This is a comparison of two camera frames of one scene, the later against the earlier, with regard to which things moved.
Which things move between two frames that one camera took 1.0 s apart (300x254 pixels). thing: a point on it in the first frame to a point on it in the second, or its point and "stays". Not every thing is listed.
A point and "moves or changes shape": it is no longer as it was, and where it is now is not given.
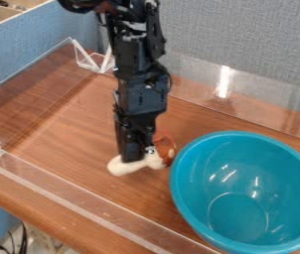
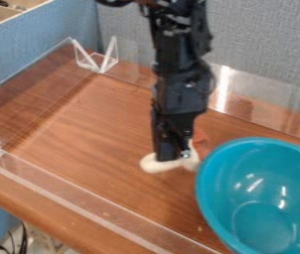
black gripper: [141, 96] to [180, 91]
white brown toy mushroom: [160, 156] to [200, 146]
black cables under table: [25, 241] stays
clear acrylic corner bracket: [93, 62] stays
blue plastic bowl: [246, 191] moves or changes shape
